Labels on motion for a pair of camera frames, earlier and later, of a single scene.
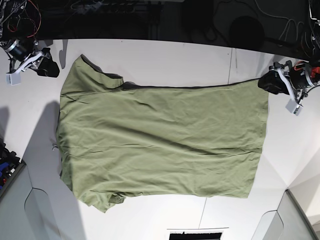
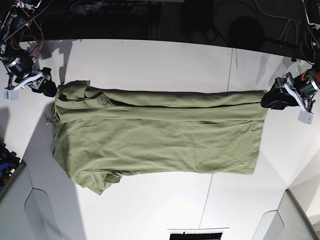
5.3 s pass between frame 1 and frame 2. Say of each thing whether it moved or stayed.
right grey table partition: stayed
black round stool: stayed
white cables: stayed
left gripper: moved
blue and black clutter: stayed
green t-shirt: moved
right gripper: moved
